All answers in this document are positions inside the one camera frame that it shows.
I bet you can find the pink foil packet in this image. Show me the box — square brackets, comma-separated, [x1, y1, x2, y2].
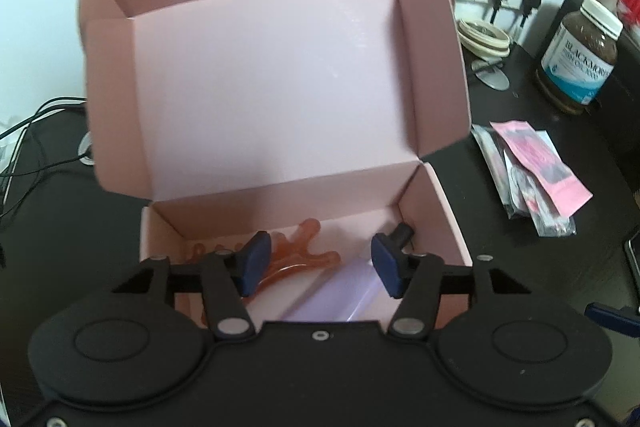
[490, 121, 594, 219]

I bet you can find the pink nail sticker packet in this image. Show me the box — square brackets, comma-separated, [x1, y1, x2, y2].
[515, 167, 577, 238]

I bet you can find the pink cardboard box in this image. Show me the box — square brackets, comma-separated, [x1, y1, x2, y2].
[80, 0, 473, 323]

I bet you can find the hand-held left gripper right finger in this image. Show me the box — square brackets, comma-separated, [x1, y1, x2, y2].
[371, 232, 532, 339]

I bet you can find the red massage comb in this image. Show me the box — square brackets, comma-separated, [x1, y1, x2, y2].
[185, 217, 343, 328]

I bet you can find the black smartphone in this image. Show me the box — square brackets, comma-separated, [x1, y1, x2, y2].
[624, 237, 640, 288]

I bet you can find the red vase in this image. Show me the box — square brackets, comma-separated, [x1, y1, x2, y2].
[617, 0, 640, 28]

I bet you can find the cream round lid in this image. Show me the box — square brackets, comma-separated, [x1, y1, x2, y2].
[457, 19, 511, 58]

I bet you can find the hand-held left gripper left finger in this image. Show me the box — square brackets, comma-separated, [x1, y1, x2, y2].
[111, 231, 274, 339]

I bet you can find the tangle of black cables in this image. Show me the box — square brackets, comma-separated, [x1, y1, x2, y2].
[0, 96, 93, 218]

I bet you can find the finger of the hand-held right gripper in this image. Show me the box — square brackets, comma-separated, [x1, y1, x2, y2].
[586, 302, 640, 335]

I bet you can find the brown supplement bottle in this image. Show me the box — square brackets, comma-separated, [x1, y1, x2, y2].
[536, 0, 624, 114]

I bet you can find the black wooden desktop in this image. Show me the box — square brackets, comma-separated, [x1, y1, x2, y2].
[0, 39, 640, 427]

